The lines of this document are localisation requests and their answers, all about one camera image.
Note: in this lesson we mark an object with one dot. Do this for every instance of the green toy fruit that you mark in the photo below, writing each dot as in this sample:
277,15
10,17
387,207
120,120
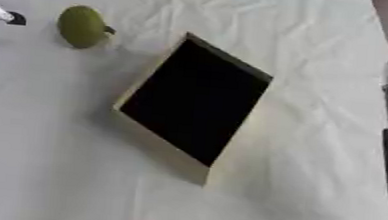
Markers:
82,27

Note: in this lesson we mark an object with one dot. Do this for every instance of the tan box with black inside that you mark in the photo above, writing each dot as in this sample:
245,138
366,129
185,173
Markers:
195,98

